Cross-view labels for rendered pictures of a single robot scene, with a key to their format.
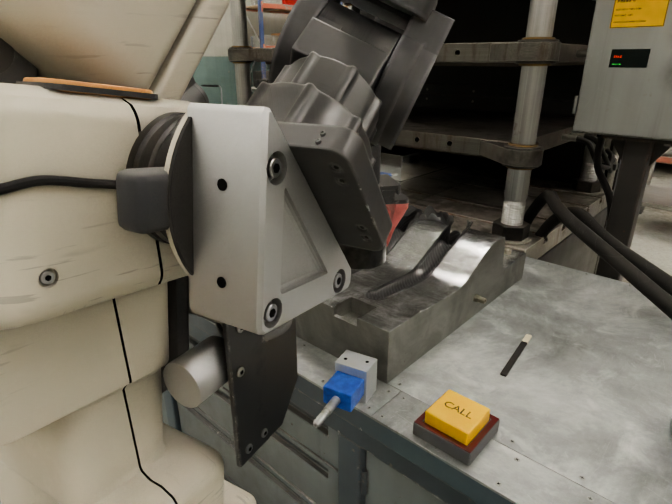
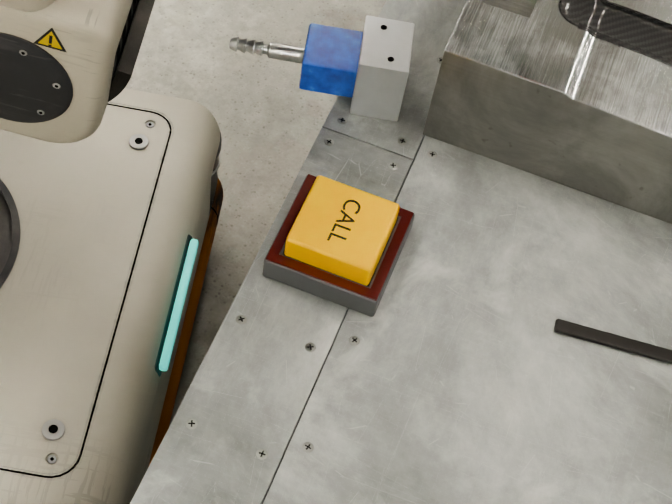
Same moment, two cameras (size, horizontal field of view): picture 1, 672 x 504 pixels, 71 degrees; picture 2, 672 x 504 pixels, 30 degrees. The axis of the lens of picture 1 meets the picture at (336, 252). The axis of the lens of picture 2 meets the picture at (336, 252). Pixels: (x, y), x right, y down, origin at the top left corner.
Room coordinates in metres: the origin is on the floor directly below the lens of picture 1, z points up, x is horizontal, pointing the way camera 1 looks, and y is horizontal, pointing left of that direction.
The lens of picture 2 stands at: (0.23, -0.57, 1.50)
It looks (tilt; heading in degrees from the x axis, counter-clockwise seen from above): 55 degrees down; 59
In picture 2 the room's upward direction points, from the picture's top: 11 degrees clockwise
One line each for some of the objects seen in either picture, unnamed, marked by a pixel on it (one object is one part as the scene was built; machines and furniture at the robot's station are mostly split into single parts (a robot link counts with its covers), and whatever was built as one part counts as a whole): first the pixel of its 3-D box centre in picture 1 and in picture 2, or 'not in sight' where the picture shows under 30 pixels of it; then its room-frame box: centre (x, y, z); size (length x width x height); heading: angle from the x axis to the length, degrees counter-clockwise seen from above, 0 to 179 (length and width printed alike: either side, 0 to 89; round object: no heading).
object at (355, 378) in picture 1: (340, 395); (318, 58); (0.52, -0.01, 0.83); 0.13 x 0.05 x 0.05; 151
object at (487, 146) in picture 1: (415, 139); not in sight; (1.90, -0.31, 0.96); 1.29 x 0.83 x 0.18; 48
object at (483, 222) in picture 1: (408, 187); not in sight; (1.90, -0.30, 0.76); 1.30 x 0.84 x 0.07; 48
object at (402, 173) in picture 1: (409, 165); not in sight; (1.81, -0.28, 0.87); 0.50 x 0.27 x 0.17; 138
